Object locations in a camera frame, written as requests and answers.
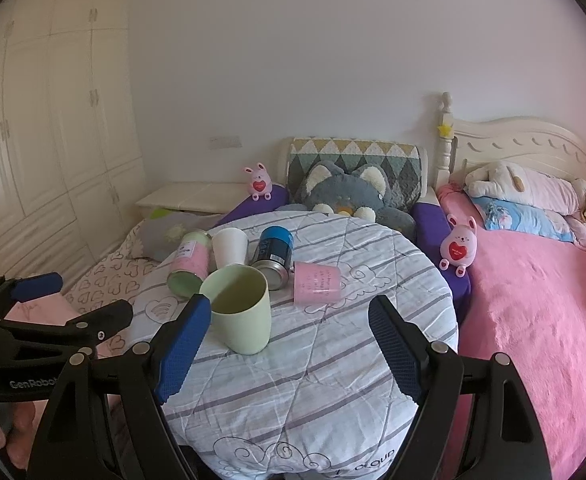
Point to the light green cup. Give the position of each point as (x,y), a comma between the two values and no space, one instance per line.
(240,317)

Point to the pink fuzzy blanket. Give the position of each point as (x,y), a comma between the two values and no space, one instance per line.
(523,320)

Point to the blue printed pillow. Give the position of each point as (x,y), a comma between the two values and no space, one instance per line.
(518,217)

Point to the gray cat plush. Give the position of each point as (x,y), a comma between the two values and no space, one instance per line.
(343,192)

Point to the heart print sheet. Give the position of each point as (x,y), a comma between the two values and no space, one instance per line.
(103,275)

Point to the pink cloth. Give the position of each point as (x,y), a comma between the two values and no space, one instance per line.
(43,311)

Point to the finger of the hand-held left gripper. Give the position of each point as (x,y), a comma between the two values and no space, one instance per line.
(38,286)
(100,321)

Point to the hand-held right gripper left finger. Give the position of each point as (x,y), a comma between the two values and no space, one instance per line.
(183,347)

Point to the small pink rabbit toy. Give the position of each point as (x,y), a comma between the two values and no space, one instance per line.
(258,182)

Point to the white cup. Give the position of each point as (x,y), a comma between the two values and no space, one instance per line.
(230,247)

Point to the pink cup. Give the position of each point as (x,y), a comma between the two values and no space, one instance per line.
(317,285)

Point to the gray pillow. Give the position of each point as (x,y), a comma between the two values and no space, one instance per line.
(168,235)

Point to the large pink rabbit toy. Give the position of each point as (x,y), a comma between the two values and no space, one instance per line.
(459,249)

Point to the cream nightstand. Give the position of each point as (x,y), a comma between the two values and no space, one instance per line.
(193,197)

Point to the round table striped cloth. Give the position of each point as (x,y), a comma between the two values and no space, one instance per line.
(323,355)

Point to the yellow star sticker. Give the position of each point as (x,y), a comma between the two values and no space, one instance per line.
(444,131)

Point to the white and pink plush dog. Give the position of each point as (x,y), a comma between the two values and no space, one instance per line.
(493,176)

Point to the cream wardrobe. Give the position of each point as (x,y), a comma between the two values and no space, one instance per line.
(63,125)

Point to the cream bed headboard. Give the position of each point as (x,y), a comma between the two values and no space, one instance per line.
(523,145)

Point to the pink and green can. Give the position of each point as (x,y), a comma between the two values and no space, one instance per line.
(191,262)

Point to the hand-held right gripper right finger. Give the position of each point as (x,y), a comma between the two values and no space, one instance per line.
(395,350)

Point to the triangle patterned cushion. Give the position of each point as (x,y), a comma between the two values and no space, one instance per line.
(403,165)

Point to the blue and black can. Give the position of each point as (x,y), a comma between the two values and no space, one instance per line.
(272,255)

